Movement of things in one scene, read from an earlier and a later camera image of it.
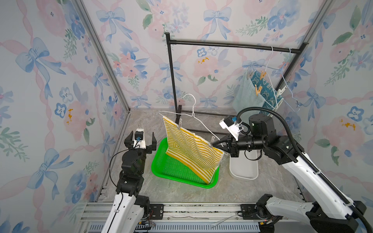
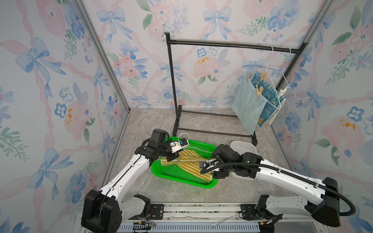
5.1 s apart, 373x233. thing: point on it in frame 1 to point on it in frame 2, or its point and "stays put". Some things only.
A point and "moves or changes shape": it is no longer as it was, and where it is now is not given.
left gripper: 149,148 to 173,156
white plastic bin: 245,166 to 241,147
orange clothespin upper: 262,74 stays put
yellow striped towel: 196,153 moves or changes shape
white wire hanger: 161,113 to 191,147
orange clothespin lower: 257,91 stays put
